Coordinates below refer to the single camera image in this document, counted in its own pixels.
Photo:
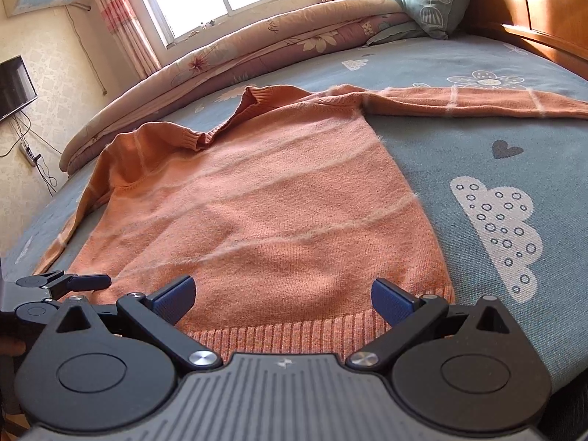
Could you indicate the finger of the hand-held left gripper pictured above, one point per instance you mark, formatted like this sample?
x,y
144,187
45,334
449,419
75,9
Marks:
x,y
89,282

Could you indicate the white power strip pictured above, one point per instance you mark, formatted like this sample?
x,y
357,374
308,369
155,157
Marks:
x,y
30,154

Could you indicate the plump grey-green printed pillow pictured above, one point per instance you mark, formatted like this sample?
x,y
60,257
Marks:
x,y
427,0

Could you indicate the wooden headboard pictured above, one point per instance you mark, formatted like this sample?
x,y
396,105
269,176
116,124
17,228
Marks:
x,y
542,4

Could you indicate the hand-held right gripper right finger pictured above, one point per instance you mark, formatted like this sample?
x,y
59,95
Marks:
x,y
390,298

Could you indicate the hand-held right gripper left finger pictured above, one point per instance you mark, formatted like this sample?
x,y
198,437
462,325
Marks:
x,y
177,296

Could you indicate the folded pink floral quilt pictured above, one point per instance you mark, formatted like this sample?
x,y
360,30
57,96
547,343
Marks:
x,y
229,55

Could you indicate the flat grey-green pillow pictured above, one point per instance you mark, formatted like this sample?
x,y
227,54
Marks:
x,y
390,34

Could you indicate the bed with grey-blue floral sheet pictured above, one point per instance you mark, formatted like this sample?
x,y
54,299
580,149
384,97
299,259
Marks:
x,y
459,147

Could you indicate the black wall television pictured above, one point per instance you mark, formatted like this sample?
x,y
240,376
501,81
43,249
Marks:
x,y
16,87

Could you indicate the orange knit sweater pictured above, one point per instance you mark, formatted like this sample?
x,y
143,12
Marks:
x,y
275,216

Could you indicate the person's left hand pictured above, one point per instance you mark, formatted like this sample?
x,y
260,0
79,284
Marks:
x,y
11,347

